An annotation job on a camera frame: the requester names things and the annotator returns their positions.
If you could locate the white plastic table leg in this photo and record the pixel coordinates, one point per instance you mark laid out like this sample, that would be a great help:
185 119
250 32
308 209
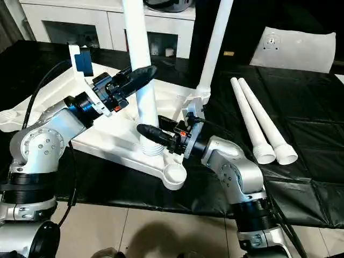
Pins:
137 37
215 43
252 118
269 118

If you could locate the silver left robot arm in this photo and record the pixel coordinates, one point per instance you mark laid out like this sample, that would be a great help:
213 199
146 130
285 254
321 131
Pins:
40 145

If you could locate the white plastic table top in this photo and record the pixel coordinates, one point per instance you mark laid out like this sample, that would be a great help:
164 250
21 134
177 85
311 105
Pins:
107 137

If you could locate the white cabinet with glass doors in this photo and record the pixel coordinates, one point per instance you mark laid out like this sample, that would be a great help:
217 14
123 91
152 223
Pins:
70 19

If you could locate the small yellow label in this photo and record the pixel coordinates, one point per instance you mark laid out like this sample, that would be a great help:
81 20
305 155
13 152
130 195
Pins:
229 54

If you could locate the grey curtain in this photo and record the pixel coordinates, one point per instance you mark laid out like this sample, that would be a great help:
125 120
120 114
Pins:
9 21

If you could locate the black work mat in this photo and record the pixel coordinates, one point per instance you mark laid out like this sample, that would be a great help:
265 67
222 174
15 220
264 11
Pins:
317 161

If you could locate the white flat panel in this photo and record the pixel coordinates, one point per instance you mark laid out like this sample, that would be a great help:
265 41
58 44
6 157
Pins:
295 51

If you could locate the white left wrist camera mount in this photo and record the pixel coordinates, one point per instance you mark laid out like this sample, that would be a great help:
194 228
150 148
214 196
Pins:
81 62

